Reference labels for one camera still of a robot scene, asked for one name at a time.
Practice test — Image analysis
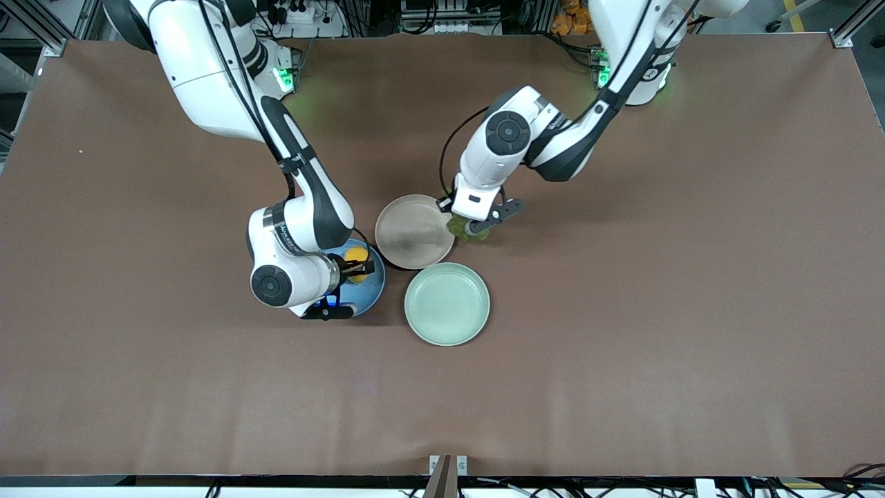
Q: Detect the yellow lemon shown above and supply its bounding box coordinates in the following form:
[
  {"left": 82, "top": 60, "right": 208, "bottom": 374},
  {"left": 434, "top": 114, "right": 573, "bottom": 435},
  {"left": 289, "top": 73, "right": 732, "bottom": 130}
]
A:
[{"left": 344, "top": 247, "right": 371, "bottom": 284}]

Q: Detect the green lettuce leaf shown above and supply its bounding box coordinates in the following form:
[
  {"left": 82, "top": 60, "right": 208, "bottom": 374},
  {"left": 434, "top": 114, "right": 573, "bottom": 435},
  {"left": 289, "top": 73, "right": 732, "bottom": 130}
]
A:
[{"left": 447, "top": 214, "right": 491, "bottom": 243}]

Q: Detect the blue plate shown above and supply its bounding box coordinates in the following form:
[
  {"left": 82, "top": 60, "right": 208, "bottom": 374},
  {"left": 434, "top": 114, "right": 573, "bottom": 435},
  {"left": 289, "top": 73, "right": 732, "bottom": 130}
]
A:
[{"left": 315, "top": 239, "right": 386, "bottom": 319}]

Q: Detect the beige plate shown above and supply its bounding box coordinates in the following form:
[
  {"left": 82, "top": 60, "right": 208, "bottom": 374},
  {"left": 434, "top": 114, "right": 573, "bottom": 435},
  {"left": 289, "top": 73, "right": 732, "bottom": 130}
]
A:
[{"left": 375, "top": 194, "right": 457, "bottom": 270}]

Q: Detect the pale green plate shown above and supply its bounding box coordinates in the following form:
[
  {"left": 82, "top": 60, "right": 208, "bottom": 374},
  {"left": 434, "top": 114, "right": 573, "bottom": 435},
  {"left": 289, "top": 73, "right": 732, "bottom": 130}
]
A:
[{"left": 404, "top": 262, "right": 491, "bottom": 347}]

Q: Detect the bag of orange fruits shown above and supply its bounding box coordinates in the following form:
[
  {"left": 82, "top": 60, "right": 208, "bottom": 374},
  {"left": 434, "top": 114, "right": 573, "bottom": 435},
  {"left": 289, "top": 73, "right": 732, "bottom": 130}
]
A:
[{"left": 551, "top": 0, "right": 595, "bottom": 37}]

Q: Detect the white power strip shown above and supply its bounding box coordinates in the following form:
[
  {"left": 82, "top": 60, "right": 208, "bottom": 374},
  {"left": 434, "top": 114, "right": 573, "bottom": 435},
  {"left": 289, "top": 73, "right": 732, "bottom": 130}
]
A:
[{"left": 259, "top": 0, "right": 346, "bottom": 39}]

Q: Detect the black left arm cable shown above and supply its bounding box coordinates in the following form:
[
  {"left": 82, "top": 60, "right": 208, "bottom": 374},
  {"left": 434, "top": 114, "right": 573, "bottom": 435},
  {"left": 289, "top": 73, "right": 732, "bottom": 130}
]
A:
[{"left": 439, "top": 0, "right": 692, "bottom": 201}]

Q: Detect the small metal table bracket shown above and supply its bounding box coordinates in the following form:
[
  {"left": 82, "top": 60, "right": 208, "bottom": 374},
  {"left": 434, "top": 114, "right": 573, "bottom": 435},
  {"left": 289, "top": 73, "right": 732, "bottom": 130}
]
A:
[{"left": 429, "top": 454, "right": 469, "bottom": 477}]

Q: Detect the grey camera pole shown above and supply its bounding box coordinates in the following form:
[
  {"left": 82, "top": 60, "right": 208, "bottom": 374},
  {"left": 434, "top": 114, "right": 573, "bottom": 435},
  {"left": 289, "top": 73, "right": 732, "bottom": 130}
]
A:
[{"left": 423, "top": 454, "right": 459, "bottom": 498}]

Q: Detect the aluminium frame profile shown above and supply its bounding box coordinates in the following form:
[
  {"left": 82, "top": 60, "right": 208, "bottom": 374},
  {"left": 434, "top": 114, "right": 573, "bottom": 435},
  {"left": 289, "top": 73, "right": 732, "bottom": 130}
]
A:
[
  {"left": 830, "top": 0, "right": 885, "bottom": 49},
  {"left": 0, "top": 0, "right": 70, "bottom": 57}
]

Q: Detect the black floor cable bundle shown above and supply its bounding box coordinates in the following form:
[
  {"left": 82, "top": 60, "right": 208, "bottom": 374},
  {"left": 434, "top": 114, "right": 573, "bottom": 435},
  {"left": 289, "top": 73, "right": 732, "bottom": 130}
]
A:
[{"left": 840, "top": 462, "right": 885, "bottom": 495}]

